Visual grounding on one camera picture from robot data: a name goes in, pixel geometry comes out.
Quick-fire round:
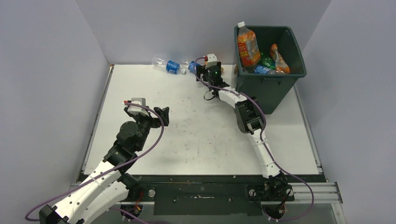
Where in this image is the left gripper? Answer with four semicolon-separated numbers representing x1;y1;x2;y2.
131;105;168;152

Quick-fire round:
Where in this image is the blue label bottle blue cap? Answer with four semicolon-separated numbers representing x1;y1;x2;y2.
187;61;201;73

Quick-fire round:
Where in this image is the clear bottle blue label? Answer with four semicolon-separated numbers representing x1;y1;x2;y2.
152;57;186;75

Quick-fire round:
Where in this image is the large orange label bottle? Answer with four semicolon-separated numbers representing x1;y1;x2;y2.
237;21;261;67

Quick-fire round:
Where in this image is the slim blue label bottle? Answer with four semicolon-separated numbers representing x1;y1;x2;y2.
254;65;284;75

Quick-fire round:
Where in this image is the green plastic bottle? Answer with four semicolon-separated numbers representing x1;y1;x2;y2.
260;55;275;70

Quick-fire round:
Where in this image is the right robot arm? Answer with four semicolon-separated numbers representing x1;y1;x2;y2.
190;61;283;179

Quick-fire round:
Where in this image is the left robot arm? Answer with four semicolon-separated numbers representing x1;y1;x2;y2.
39;101;170;224

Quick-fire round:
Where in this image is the dark green plastic bin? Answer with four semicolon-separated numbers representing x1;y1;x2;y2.
233;25;307;114

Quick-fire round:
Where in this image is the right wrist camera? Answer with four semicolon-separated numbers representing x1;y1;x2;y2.
204;54;218;69

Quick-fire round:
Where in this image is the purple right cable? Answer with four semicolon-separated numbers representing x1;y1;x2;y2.
194;57;315;223

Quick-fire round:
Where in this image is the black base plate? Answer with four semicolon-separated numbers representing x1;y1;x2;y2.
99;175;297;217

